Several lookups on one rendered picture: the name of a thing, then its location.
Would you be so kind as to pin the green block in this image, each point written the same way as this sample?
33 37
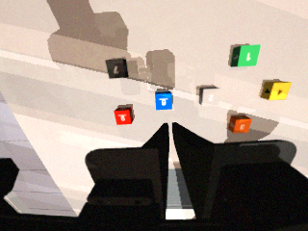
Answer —
245 55

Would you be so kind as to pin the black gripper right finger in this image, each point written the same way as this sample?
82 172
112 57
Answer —
201 161

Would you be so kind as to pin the orange digit block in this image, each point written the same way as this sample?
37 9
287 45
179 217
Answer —
239 124

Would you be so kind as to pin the yellow block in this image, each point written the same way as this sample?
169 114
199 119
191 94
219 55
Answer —
275 90

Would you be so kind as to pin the blue digit block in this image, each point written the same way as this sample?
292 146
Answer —
163 100

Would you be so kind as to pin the black block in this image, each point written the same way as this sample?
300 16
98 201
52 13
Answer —
117 68

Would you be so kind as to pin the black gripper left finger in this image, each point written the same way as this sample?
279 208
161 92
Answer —
149 161

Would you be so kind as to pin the red digit block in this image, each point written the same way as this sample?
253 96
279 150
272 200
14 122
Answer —
123 115

